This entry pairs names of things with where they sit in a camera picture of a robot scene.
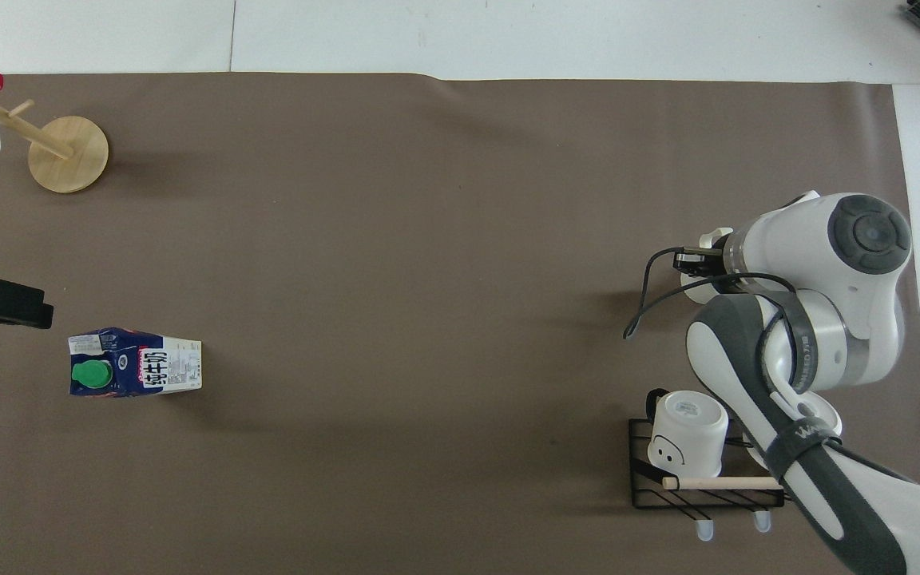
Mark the blue and white milk carton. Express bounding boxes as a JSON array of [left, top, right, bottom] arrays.
[[68, 327, 203, 398]]

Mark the white mug with face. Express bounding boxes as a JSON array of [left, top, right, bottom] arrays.
[[645, 388, 730, 478]]

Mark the wooden mug tree stand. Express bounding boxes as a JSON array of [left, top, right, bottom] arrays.
[[0, 86, 110, 195]]

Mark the black cable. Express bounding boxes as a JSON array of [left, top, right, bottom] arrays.
[[623, 246, 798, 341]]

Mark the black wire rack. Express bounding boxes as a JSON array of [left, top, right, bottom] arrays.
[[629, 417, 787, 510]]

